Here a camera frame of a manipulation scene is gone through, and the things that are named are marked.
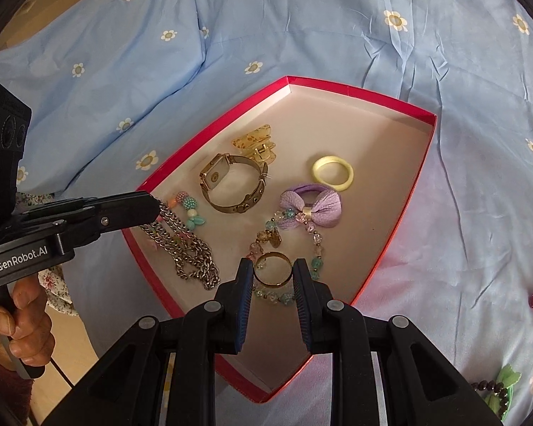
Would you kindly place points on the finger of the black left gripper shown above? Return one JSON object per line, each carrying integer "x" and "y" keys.
{"x": 135, "y": 200}
{"x": 115, "y": 220}

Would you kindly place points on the gold mesh wrist watch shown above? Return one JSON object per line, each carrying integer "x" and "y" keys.
{"x": 233, "y": 184}

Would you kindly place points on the person's left hand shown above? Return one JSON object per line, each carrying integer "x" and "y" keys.
{"x": 26, "y": 334}

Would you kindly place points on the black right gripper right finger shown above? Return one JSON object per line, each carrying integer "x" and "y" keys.
{"x": 319, "y": 328}

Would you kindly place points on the dark red left sleeve forearm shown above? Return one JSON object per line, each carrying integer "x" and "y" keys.
{"x": 15, "y": 397}

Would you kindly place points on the red jewelry box tray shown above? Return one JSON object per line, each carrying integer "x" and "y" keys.
{"x": 347, "y": 163}

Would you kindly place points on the light blue floral bedsheet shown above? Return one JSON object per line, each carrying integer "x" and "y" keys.
{"x": 111, "y": 81}

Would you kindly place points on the yellow floral hair claw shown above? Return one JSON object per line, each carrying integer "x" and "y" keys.
{"x": 256, "y": 145}

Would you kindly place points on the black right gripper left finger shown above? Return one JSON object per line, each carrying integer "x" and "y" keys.
{"x": 235, "y": 299}

